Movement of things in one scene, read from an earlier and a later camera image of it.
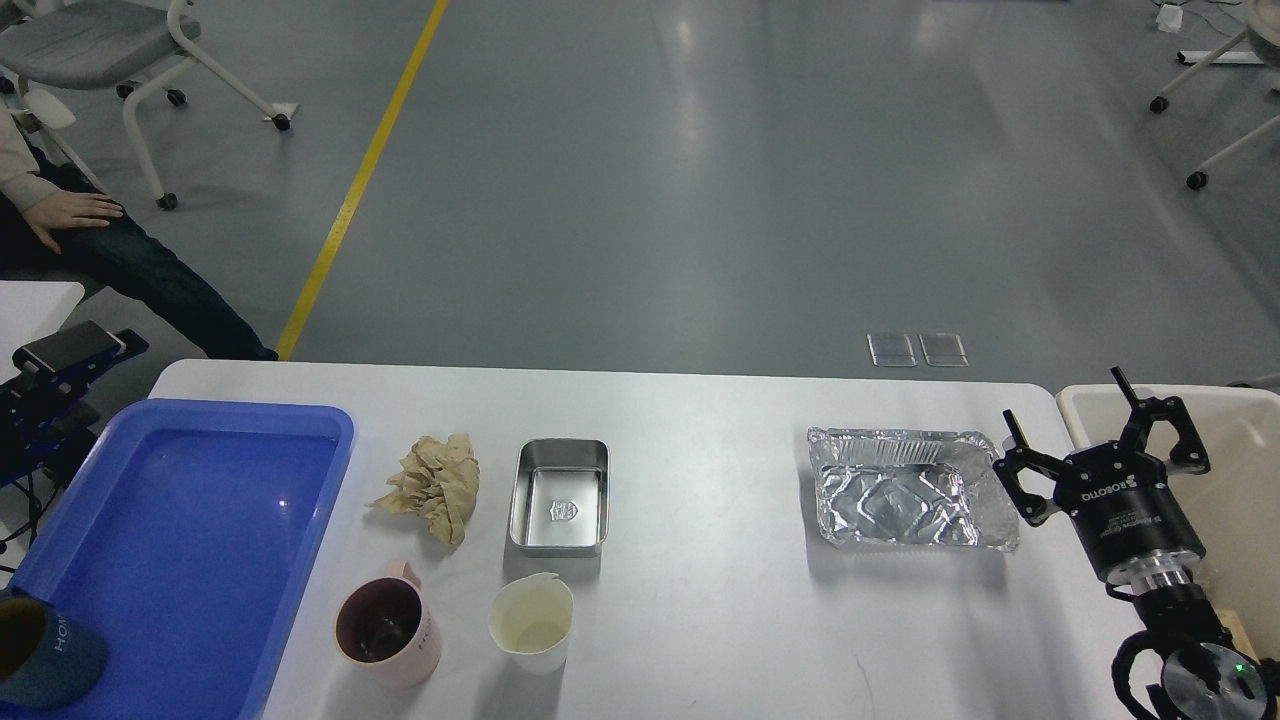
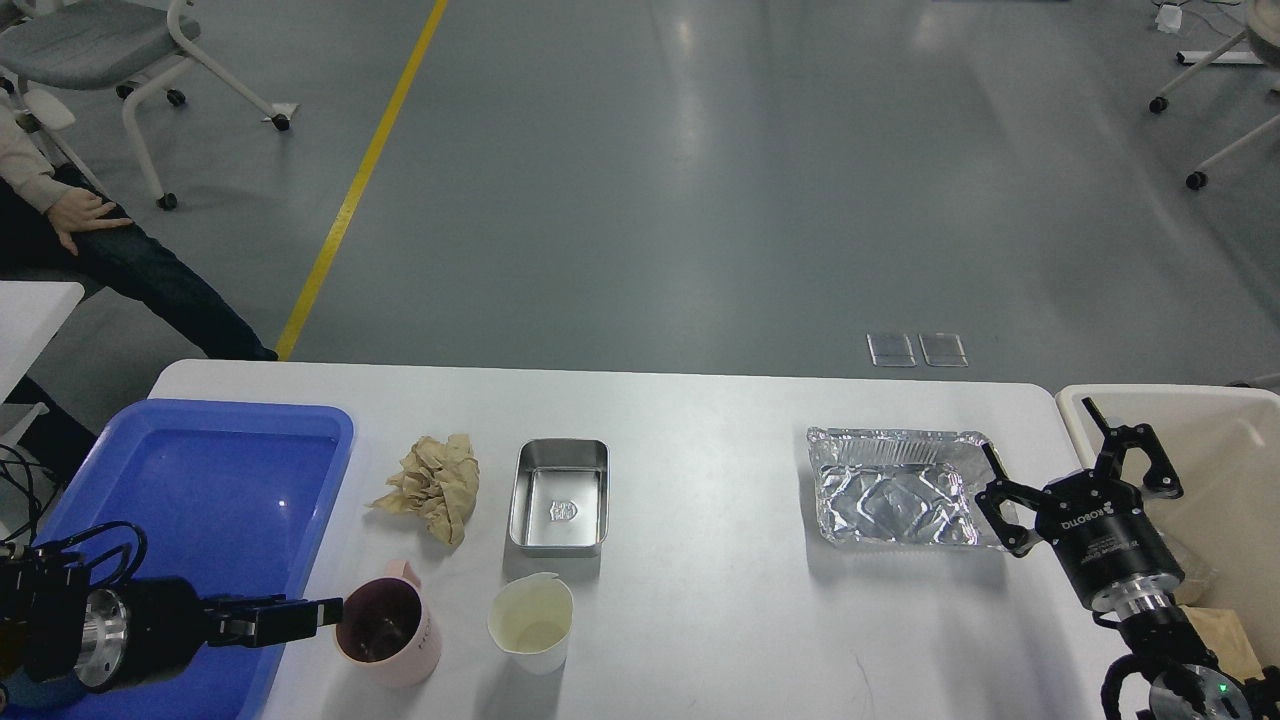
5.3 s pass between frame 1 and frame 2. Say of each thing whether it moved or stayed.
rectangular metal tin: stayed
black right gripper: moved
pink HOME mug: stayed
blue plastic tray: stayed
